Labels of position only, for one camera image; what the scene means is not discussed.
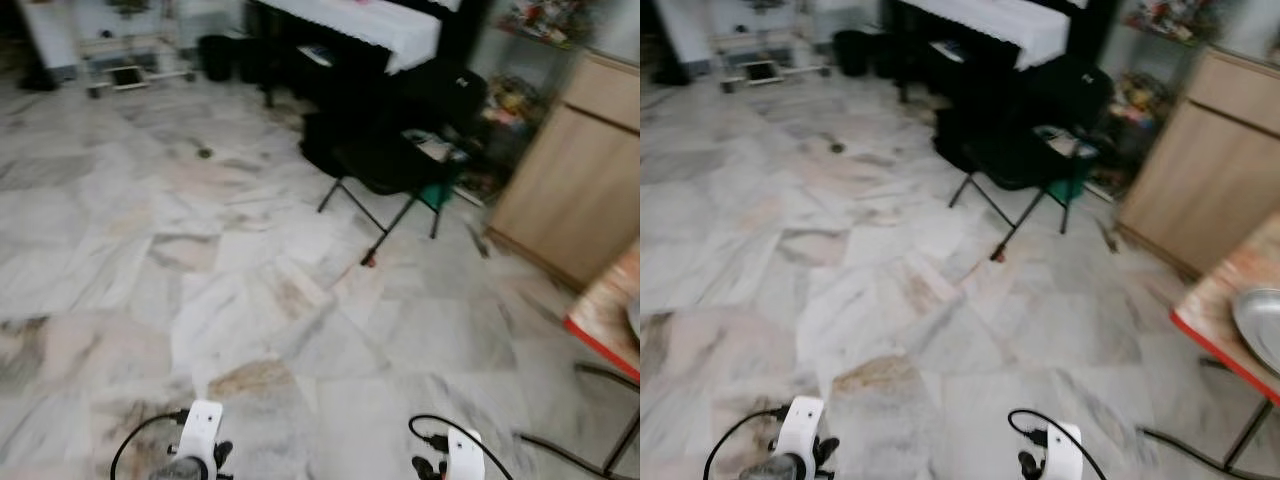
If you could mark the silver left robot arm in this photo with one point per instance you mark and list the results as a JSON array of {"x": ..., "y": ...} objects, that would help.
[
  {"x": 178, "y": 470},
  {"x": 775, "y": 470}
]

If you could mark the black folding stand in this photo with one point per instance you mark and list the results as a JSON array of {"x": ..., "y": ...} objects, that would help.
[
  {"x": 385, "y": 235},
  {"x": 1016, "y": 230}
]

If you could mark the marble top folding table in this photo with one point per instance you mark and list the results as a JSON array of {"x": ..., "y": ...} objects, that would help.
[
  {"x": 1215, "y": 290},
  {"x": 610, "y": 305}
]

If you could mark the green box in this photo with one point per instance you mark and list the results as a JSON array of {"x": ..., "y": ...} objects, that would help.
[
  {"x": 436, "y": 196},
  {"x": 1066, "y": 190}
]

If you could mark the white printed papers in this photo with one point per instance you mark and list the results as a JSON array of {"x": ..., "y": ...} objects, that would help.
[
  {"x": 435, "y": 147},
  {"x": 1065, "y": 142}
]

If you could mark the light wooden cabinet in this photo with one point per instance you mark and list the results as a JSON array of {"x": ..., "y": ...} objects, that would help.
[
  {"x": 1200, "y": 170},
  {"x": 570, "y": 180}
]

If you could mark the black bag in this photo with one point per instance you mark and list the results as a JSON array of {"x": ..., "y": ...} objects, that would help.
[
  {"x": 400, "y": 120},
  {"x": 1030, "y": 115}
]

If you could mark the black console table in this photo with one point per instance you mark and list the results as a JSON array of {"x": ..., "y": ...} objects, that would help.
[
  {"x": 330, "y": 75},
  {"x": 960, "y": 72}
]

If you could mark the black bin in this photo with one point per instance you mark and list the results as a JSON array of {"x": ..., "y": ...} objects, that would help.
[
  {"x": 852, "y": 54},
  {"x": 215, "y": 58}
]

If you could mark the white lace cloth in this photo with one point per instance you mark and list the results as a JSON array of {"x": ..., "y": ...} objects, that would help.
[
  {"x": 370, "y": 30},
  {"x": 1000, "y": 28}
]

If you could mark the white cabinet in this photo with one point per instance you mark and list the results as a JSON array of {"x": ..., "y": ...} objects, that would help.
[
  {"x": 50, "y": 35},
  {"x": 690, "y": 30}
]

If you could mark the shelf with colourful clutter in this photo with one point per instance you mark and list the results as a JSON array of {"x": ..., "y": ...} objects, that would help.
[
  {"x": 1170, "y": 18},
  {"x": 545, "y": 20}
]

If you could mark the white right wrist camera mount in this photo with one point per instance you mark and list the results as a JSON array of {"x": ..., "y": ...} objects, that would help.
[
  {"x": 1063, "y": 450},
  {"x": 465, "y": 458}
]

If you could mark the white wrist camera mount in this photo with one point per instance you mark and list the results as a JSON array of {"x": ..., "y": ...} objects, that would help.
[
  {"x": 200, "y": 428},
  {"x": 465, "y": 458},
  {"x": 1063, "y": 450},
  {"x": 803, "y": 425}
]

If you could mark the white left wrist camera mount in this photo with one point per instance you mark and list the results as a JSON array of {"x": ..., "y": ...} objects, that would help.
[
  {"x": 200, "y": 428},
  {"x": 803, "y": 425}
]

